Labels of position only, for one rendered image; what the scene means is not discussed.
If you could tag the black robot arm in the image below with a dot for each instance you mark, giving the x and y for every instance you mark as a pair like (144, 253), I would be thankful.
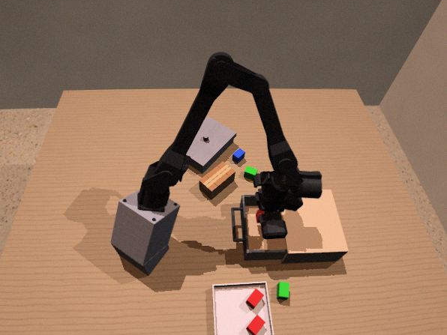
(219, 73)

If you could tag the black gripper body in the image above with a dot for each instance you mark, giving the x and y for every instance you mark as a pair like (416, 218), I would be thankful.
(271, 228)

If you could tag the green block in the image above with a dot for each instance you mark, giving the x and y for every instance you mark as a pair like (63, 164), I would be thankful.
(250, 172)
(283, 290)

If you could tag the blue block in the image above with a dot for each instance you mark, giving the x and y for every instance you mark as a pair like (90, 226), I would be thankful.
(238, 155)

